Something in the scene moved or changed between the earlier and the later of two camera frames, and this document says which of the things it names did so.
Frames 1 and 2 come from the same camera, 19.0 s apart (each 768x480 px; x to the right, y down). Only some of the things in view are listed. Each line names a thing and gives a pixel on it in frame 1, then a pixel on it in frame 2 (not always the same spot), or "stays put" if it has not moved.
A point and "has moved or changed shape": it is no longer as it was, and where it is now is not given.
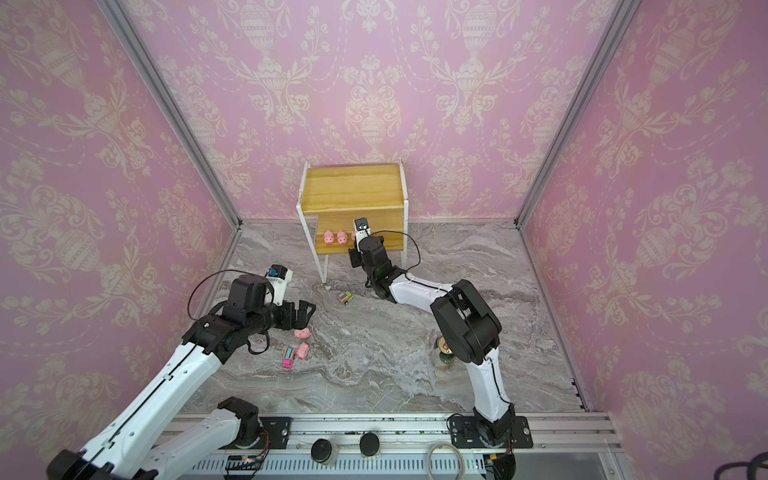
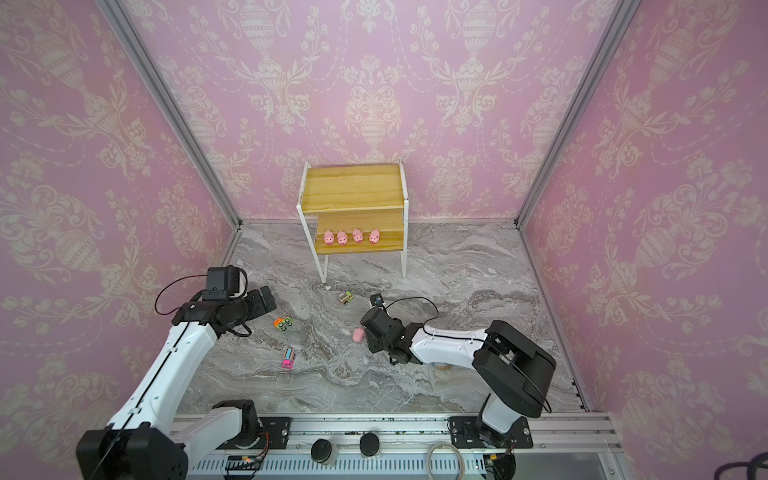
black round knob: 369,444 stays put
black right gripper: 356,257 → 372,343
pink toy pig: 328,237 stays put
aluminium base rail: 411,433 stays put
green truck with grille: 345,297 stays put
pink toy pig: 303,333 → 358,334
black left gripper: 292,322 → 259,304
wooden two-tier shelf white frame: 334,195 stays put
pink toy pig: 302,350 has moved or changed shape
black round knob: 321,450 stays put
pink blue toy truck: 288,355 stays put
